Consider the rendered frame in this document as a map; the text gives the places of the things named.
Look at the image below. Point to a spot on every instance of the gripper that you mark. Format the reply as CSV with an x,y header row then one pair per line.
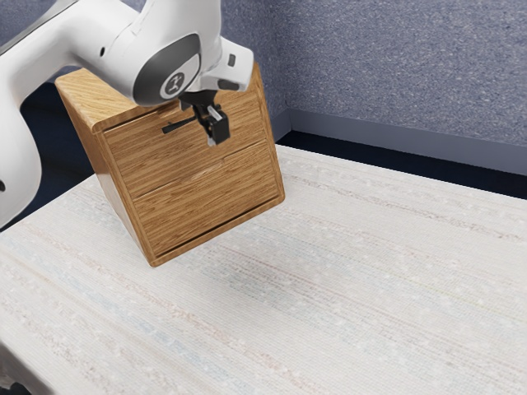
x,y
199,98

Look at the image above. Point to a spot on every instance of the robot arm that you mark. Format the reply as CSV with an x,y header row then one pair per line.
x,y
82,41

